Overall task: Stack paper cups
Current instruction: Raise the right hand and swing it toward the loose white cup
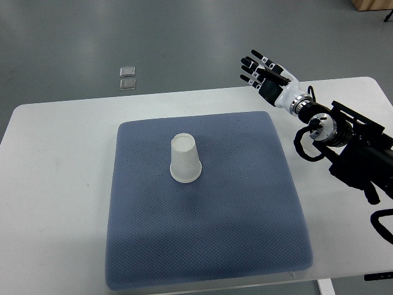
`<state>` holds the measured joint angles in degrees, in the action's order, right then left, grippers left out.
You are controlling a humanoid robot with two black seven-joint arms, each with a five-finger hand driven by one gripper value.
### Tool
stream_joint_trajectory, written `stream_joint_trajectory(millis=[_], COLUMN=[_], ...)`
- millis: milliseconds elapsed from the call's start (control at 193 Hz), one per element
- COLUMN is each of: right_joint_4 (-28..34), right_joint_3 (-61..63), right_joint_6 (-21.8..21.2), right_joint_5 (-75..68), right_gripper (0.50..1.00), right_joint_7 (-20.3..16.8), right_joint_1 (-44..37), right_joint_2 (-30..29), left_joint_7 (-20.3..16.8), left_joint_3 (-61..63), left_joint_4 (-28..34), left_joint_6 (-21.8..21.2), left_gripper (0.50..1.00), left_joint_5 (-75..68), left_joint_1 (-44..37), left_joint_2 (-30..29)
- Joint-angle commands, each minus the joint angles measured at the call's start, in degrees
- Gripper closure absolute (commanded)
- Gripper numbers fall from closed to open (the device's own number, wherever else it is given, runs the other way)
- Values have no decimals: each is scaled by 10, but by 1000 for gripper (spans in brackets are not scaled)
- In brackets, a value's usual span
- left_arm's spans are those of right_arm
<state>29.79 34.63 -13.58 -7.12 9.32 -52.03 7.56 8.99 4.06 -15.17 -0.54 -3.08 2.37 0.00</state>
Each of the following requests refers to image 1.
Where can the white table leg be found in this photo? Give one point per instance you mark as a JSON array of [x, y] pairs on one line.
[[325, 287]]

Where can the white paper cup on mat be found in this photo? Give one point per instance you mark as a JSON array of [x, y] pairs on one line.
[[185, 166]]

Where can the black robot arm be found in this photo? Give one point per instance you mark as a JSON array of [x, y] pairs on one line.
[[357, 147]]

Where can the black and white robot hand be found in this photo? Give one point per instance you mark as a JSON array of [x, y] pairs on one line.
[[273, 83]]

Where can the black table control panel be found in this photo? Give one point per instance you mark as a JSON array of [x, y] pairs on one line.
[[378, 276]]

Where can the wooden furniture corner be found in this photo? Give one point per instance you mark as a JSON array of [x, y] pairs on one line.
[[372, 5]]

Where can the black tripod leg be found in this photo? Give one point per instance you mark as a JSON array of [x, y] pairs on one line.
[[388, 16]]

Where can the upper silver floor plate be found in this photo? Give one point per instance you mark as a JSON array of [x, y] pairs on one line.
[[127, 71]]

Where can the blue textured foam mat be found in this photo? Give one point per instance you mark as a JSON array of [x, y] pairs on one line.
[[241, 217]]

